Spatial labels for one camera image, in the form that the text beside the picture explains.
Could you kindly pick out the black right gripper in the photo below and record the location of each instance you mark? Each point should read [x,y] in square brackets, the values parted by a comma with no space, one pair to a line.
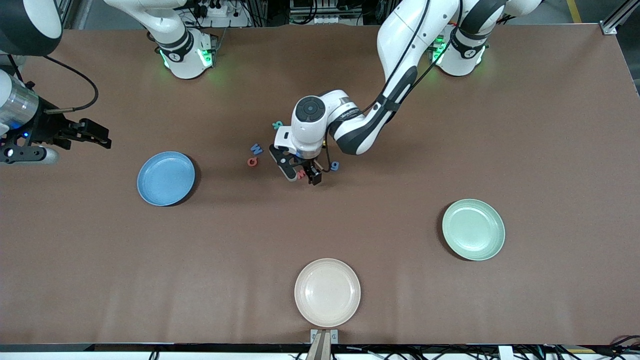
[44,126]

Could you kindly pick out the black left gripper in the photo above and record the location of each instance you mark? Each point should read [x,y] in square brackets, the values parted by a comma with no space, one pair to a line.
[313,173]

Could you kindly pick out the blue foam letter g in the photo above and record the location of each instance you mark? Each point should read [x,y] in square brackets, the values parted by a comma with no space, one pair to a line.
[334,166]

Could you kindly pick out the teal foam letter R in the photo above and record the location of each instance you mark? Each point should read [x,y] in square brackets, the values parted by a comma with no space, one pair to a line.
[277,125]

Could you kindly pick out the blue foam letter W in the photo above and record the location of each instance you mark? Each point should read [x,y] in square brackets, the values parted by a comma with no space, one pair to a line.
[256,149]

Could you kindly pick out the red foam letter Q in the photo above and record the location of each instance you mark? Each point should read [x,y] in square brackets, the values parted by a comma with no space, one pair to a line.
[251,161]

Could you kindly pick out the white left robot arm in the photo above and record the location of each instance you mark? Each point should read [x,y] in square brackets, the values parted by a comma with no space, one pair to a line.
[310,125]

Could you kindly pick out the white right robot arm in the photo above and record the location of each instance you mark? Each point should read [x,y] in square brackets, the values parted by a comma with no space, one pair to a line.
[182,50]

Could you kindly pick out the blue plate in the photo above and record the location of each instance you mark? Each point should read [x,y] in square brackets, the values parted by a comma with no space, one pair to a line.
[165,180]

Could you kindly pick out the beige plate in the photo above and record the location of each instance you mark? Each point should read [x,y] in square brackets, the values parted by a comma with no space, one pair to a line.
[327,292]

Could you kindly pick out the green plate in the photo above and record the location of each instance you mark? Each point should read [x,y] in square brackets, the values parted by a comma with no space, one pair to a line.
[472,230]

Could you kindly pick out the white electronics box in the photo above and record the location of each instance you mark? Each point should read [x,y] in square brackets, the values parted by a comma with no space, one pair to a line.
[315,19]

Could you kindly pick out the white power strip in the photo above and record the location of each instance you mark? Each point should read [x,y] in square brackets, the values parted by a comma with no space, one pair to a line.
[220,12]

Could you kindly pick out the metal table edge bracket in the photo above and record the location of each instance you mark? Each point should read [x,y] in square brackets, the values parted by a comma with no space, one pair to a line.
[324,345]

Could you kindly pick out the aluminium frame post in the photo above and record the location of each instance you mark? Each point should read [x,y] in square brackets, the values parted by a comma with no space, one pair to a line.
[611,26]

